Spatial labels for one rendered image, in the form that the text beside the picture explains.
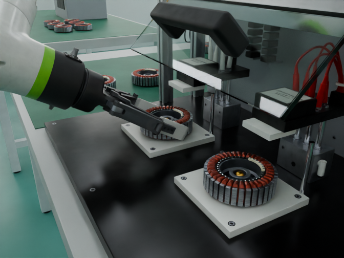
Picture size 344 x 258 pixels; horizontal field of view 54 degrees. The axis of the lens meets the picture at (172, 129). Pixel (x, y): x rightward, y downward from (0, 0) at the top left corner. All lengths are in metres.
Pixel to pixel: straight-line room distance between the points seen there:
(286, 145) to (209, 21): 0.40
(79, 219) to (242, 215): 0.24
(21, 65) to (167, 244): 0.34
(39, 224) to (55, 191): 1.16
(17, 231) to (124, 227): 1.32
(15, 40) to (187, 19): 0.34
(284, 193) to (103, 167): 0.31
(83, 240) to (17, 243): 1.21
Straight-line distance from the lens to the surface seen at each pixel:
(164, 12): 0.32
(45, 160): 0.72
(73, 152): 0.69
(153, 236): 0.47
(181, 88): 0.67
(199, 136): 0.69
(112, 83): 1.06
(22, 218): 1.85
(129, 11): 5.49
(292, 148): 0.61
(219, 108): 0.75
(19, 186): 2.10
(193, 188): 0.53
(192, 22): 0.27
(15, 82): 0.57
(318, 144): 0.60
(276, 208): 0.52
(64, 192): 0.61
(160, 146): 0.65
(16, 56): 0.55
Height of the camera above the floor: 1.09
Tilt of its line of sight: 25 degrees down
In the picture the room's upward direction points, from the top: straight up
